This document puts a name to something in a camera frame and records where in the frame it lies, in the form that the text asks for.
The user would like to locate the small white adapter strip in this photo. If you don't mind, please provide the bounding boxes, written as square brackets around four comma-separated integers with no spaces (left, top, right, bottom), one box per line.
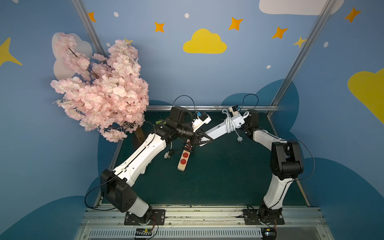
[205,114,245,140]

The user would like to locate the beige red socket power strip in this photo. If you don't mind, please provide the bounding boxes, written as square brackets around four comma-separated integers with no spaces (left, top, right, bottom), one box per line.
[178,140,193,172]

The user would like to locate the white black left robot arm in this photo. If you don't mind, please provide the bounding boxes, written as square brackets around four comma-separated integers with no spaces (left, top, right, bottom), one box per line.
[100,106,213,218]

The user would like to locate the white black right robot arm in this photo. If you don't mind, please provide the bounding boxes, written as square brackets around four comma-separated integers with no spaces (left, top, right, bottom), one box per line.
[243,110,304,211]

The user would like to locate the brown artificial tree trunk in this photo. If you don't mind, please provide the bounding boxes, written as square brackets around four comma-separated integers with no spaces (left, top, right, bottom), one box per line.
[133,127,147,148]

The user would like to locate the pink blossom artificial tree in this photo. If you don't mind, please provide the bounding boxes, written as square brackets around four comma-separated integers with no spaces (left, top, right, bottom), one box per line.
[51,33,149,143]

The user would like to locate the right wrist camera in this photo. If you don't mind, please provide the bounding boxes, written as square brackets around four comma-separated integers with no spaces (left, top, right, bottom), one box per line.
[229,105,241,116]

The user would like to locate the right vertical aluminium post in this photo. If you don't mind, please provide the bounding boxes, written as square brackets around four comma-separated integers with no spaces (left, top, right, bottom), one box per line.
[270,0,336,112]

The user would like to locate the vertical aluminium post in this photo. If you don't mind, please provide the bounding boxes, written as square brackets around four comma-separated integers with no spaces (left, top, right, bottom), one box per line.
[270,0,336,112]
[71,0,106,55]

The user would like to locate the horizontal aluminium frame rail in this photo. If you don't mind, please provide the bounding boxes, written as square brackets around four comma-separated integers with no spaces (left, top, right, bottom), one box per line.
[147,105,279,112]

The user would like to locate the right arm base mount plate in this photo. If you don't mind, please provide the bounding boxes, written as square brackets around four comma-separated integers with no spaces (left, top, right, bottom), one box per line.
[241,209,285,227]

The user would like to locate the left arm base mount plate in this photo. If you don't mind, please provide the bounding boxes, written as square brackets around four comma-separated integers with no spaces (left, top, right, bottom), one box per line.
[124,209,166,226]

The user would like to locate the front aluminium rail base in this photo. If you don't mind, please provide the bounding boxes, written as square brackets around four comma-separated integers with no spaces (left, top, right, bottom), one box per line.
[75,205,334,240]

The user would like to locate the left vertical aluminium post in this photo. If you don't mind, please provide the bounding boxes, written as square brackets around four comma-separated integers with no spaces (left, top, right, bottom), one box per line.
[71,0,106,55]

